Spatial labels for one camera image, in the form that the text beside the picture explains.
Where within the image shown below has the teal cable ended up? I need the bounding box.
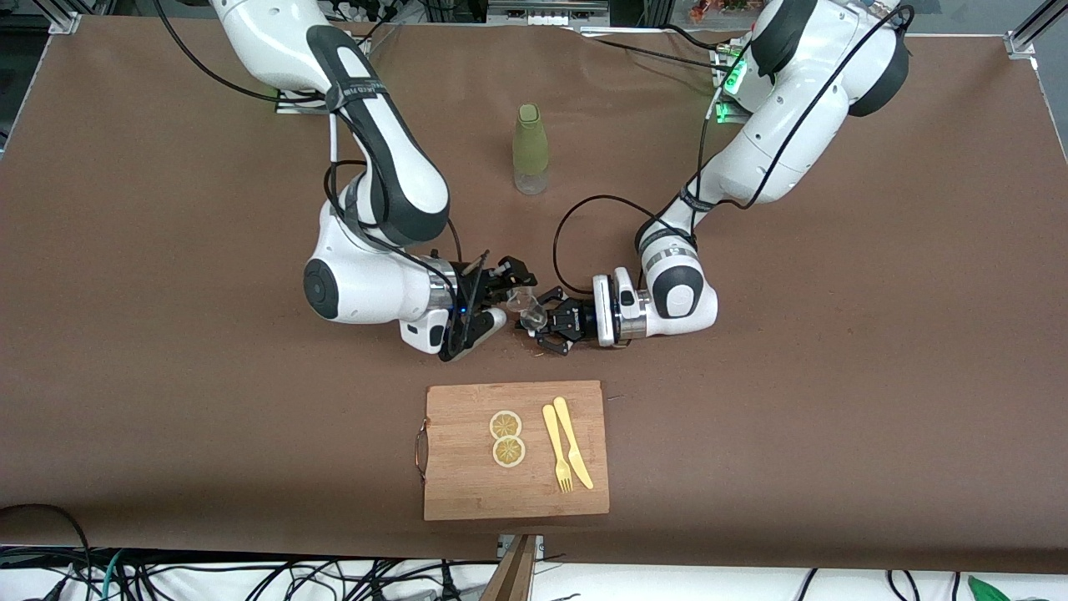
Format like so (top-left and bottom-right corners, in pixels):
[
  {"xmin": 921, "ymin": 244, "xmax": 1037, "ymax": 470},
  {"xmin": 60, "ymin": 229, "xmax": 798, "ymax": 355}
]
[{"xmin": 98, "ymin": 551, "xmax": 126, "ymax": 601}]

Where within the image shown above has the yellow plastic fork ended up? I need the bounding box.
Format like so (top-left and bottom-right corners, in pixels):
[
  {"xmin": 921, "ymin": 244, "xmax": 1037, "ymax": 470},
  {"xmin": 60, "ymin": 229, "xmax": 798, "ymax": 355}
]
[{"xmin": 542, "ymin": 404, "xmax": 574, "ymax": 494}]

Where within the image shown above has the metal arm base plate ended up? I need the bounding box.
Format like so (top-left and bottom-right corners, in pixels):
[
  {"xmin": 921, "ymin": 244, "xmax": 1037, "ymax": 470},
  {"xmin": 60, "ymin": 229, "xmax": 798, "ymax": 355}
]
[
  {"xmin": 275, "ymin": 88, "xmax": 335, "ymax": 115},
  {"xmin": 713, "ymin": 42, "xmax": 752, "ymax": 124}
]

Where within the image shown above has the yellow plastic knife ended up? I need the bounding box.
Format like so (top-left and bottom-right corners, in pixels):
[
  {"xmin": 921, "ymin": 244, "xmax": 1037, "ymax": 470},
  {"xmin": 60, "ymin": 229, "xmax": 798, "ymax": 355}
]
[{"xmin": 553, "ymin": 396, "xmax": 595, "ymax": 490}]

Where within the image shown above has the wooden beam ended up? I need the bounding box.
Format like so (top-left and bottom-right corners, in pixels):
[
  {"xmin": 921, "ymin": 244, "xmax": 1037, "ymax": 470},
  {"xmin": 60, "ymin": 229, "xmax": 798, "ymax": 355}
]
[{"xmin": 480, "ymin": 534, "xmax": 539, "ymax": 601}]

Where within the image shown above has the black power cable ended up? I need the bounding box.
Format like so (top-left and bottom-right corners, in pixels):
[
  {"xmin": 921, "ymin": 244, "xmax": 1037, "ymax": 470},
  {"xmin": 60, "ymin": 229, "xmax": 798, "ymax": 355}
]
[{"xmin": 576, "ymin": 25, "xmax": 727, "ymax": 74}]

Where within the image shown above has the green sleeved glass bottle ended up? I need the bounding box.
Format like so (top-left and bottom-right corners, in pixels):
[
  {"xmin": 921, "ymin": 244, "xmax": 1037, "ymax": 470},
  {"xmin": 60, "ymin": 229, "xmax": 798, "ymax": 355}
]
[{"xmin": 511, "ymin": 104, "xmax": 550, "ymax": 196}]

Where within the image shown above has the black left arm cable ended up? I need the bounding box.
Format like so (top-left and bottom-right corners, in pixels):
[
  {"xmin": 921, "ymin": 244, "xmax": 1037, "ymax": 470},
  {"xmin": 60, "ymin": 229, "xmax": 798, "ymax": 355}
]
[{"xmin": 552, "ymin": 4, "xmax": 914, "ymax": 293}]

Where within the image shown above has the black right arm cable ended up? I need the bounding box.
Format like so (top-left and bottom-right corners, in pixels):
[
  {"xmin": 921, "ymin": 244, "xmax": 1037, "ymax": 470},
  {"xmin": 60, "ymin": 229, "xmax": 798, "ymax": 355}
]
[{"xmin": 153, "ymin": 0, "xmax": 468, "ymax": 356}]

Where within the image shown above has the black looped cable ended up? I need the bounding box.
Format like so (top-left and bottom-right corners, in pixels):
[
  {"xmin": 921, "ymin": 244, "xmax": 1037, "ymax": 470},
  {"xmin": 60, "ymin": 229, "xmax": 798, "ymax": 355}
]
[{"xmin": 0, "ymin": 503, "xmax": 93, "ymax": 577}]

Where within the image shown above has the aluminium frame corner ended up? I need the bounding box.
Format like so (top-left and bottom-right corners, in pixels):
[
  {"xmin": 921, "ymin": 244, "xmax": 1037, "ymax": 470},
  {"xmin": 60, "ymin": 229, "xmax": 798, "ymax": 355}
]
[
  {"xmin": 46, "ymin": 0, "xmax": 84, "ymax": 36},
  {"xmin": 1005, "ymin": 0, "xmax": 1068, "ymax": 61}
]

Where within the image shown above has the brown table cover sheet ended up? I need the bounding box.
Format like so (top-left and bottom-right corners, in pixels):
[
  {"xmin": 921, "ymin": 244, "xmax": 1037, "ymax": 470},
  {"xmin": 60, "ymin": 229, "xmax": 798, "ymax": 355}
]
[{"xmin": 0, "ymin": 15, "xmax": 1068, "ymax": 577}]

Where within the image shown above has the clear glass measuring cup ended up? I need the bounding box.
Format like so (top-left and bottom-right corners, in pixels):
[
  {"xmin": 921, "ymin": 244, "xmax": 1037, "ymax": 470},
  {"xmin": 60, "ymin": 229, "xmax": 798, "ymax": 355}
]
[{"xmin": 504, "ymin": 287, "xmax": 547, "ymax": 328}]

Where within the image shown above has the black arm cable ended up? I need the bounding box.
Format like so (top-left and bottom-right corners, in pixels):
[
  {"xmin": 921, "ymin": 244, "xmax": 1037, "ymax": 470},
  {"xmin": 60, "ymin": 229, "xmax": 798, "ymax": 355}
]
[
  {"xmin": 552, "ymin": 4, "xmax": 914, "ymax": 293},
  {"xmin": 153, "ymin": 0, "xmax": 468, "ymax": 356}
]

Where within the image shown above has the wooden cutting board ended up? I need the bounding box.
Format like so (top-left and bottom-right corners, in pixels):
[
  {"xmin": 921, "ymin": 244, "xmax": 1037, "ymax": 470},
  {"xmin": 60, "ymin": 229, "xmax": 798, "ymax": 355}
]
[{"xmin": 415, "ymin": 380, "xmax": 611, "ymax": 522}]

